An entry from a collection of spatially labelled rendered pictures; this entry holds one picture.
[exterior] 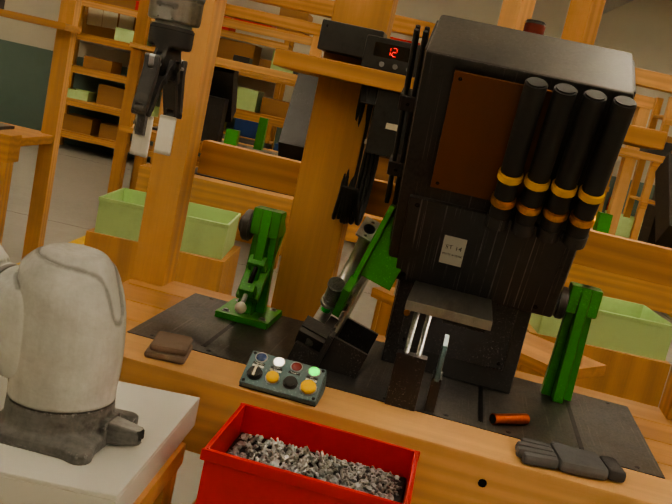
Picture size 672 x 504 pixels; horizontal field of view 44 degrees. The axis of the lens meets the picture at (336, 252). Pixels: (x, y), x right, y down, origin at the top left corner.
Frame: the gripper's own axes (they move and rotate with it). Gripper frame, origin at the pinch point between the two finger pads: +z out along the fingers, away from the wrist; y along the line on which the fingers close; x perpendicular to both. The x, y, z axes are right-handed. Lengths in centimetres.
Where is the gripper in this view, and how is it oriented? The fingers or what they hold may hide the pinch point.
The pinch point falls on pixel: (152, 142)
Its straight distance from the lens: 148.9
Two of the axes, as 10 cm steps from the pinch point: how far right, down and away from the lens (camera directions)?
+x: 9.6, 2.4, -1.4
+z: -2.1, 9.6, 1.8
